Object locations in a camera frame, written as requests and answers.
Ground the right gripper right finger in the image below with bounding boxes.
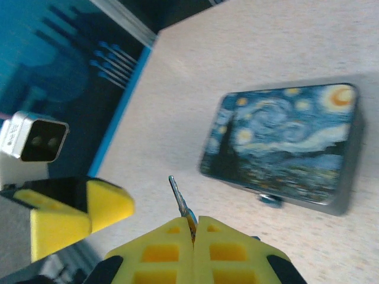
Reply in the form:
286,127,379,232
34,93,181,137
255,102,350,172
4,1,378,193
192,215,309,284

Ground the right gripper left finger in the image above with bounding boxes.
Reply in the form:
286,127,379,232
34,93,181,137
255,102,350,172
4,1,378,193
85,217,195,284

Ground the silver key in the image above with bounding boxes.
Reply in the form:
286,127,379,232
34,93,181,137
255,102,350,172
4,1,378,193
168,175,198,246

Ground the starry night print box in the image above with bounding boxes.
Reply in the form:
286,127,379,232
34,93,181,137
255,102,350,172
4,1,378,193
197,83,367,216

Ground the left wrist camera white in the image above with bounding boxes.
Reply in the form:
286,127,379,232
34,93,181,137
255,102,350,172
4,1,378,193
0,111,70,164

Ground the aluminium frame post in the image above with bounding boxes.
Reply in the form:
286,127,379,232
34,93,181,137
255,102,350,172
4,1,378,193
90,0,158,47

